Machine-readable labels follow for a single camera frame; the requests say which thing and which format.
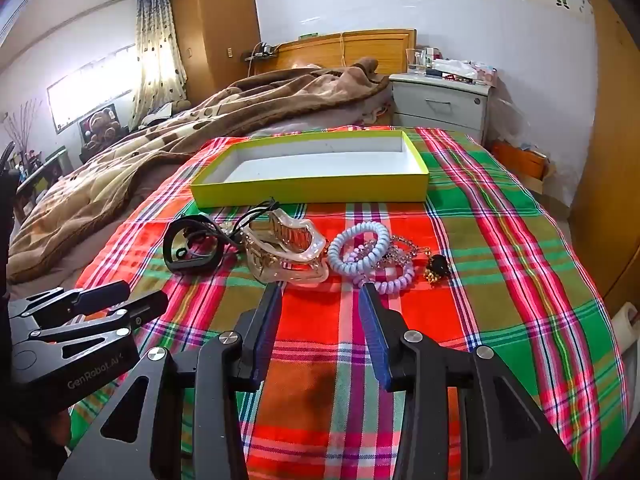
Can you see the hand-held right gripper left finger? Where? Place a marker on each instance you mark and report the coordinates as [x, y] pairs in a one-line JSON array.
[[267, 330]]

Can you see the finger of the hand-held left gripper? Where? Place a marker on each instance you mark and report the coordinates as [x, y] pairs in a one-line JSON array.
[[150, 305], [107, 292]]

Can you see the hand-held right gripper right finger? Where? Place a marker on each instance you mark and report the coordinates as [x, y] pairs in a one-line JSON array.
[[372, 330]]

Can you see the black oval hair clip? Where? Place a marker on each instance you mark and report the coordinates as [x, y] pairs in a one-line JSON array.
[[172, 260]]

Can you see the black pom gold earring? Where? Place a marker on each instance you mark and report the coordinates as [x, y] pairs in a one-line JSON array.
[[439, 263]]

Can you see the yellow-green cardboard box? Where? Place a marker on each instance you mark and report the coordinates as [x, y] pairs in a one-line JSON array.
[[310, 190]]

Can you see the plaid bed cloth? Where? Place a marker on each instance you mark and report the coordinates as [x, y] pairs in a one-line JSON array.
[[320, 350]]

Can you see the dark desk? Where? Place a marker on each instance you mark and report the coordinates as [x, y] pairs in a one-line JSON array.
[[42, 175]]

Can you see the brown jacket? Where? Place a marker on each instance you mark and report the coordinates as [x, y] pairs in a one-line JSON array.
[[150, 160]]

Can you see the brown teddy bear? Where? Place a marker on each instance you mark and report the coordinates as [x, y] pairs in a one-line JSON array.
[[100, 127]]

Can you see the dried branch bouquet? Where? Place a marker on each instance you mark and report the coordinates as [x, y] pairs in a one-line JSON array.
[[20, 130]]

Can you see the window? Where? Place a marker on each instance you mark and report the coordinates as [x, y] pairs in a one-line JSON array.
[[90, 90]]

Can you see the orange box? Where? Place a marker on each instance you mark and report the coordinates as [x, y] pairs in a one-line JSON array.
[[520, 160]]

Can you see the grey nightstand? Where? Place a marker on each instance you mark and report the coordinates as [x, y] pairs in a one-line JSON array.
[[440, 105]]

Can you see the spotted curtain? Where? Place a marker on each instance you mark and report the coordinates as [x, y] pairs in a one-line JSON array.
[[157, 60]]

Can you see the white paper roll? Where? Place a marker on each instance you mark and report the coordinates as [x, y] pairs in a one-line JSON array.
[[627, 322]]

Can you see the clear drinking glass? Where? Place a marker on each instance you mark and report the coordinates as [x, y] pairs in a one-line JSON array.
[[411, 60]]

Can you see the nightstand clutter pile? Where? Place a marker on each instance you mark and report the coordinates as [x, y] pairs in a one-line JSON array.
[[457, 67]]

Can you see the black device on headboard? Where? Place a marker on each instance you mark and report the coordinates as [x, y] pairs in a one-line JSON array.
[[262, 51]]

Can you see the wooden headboard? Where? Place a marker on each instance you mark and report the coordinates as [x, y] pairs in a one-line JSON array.
[[375, 47]]

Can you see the tall wooden wardrobe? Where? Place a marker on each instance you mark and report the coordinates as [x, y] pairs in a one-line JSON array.
[[215, 20]]

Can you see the wooden cabinet door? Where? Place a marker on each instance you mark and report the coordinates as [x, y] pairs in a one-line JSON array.
[[615, 160]]

